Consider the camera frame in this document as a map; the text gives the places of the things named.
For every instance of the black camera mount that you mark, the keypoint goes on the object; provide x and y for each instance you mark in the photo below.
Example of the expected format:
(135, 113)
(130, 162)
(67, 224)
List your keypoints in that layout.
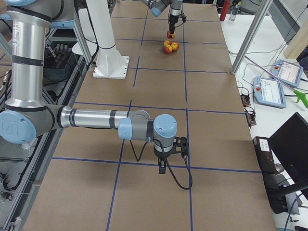
(181, 146)
(183, 17)

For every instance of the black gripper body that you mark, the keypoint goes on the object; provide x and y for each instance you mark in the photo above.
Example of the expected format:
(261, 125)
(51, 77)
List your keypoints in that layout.
(160, 154)
(173, 19)

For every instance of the green grabber tool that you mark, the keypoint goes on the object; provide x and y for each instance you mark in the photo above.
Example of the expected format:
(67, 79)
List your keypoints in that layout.
(301, 97)

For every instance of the clear water bottle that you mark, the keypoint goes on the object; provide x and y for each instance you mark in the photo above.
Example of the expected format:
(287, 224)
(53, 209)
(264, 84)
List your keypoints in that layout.
(235, 8)

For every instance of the blue teach pendant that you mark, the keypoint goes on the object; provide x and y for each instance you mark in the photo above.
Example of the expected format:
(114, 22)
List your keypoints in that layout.
(288, 72)
(269, 92)

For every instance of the far blue teach pendant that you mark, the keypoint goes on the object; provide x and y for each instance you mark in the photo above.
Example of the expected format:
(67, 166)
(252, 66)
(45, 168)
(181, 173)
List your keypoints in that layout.
(288, 72)

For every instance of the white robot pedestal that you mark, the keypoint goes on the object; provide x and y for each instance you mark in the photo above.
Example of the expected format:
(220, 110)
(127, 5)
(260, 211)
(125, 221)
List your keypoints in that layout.
(98, 33)

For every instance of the black cable connector left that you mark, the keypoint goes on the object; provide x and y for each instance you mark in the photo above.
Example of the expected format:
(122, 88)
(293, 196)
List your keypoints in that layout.
(245, 98)

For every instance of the black monitor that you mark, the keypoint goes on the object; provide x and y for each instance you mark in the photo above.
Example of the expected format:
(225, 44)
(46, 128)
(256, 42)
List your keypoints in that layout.
(290, 145)

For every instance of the top red yellow apple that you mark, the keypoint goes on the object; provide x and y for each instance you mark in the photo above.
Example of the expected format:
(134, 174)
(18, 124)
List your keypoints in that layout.
(167, 42)

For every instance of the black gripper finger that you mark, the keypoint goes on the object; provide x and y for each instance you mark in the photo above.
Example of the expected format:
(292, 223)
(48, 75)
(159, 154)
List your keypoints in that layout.
(171, 27)
(162, 165)

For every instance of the left yellow red apple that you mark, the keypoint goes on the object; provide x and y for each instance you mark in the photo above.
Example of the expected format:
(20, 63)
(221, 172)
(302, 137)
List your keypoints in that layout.
(167, 49)

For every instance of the near blue teach pendant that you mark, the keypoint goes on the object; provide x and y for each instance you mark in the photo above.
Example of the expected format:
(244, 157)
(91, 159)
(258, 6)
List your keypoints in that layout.
(269, 92)

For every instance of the red bottle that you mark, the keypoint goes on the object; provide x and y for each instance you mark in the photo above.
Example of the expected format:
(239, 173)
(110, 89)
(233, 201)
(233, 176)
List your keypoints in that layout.
(224, 10)

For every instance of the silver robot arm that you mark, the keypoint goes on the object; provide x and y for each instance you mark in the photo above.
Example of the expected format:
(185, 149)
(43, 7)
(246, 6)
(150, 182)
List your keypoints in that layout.
(26, 116)
(175, 12)

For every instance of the black cable connector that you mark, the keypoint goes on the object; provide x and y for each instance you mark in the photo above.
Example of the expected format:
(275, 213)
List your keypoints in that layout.
(245, 98)
(250, 117)

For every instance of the black cable connector right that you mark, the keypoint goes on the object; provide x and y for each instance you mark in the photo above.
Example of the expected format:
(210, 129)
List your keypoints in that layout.
(250, 117)

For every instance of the right red apple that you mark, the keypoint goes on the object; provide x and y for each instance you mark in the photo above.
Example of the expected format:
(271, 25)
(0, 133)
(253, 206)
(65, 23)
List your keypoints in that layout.
(175, 46)

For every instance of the grey aluminium post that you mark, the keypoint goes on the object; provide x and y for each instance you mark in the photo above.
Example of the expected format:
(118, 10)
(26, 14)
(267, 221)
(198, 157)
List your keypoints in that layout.
(250, 34)

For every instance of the black box with label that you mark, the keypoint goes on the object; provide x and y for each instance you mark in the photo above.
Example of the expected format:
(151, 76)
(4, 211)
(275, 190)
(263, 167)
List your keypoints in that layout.
(280, 194)

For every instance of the lone red yellow apple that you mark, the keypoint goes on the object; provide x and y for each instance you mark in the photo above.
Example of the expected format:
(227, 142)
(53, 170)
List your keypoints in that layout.
(171, 35)

